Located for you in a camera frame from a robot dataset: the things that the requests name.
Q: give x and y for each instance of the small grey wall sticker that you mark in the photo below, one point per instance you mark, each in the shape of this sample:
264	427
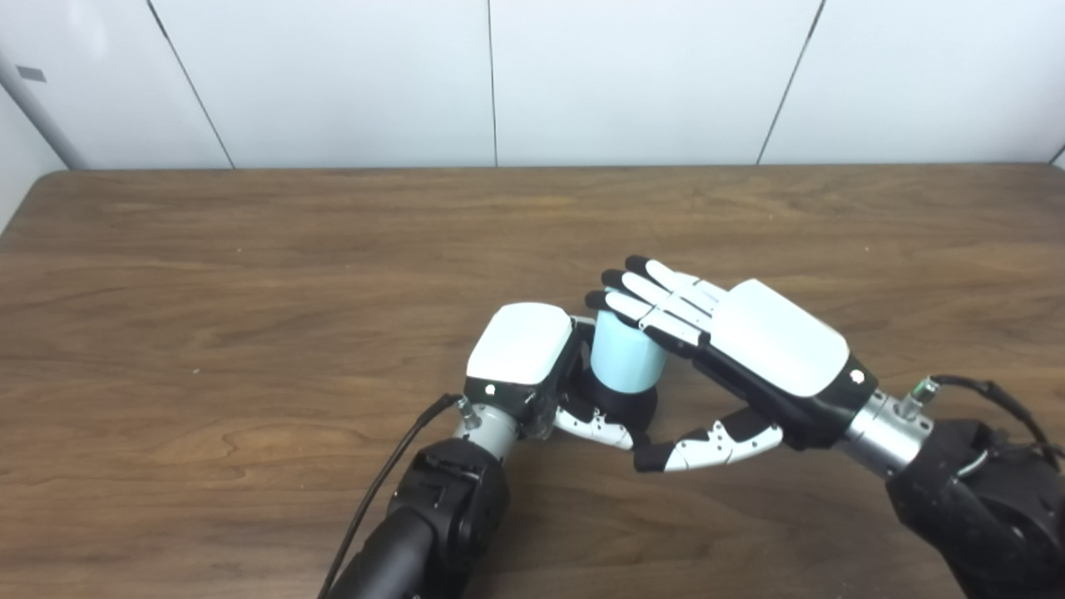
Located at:
31	73

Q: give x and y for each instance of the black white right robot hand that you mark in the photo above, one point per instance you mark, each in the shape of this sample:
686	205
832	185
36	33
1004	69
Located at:
774	341

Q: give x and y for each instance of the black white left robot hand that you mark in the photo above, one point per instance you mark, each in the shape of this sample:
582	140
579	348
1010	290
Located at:
520	345

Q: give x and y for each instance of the grey wall corner post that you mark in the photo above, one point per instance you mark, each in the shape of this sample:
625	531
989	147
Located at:
37	116

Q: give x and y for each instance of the black funnel-shaped nozzle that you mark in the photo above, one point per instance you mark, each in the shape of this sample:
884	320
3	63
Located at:
628	408

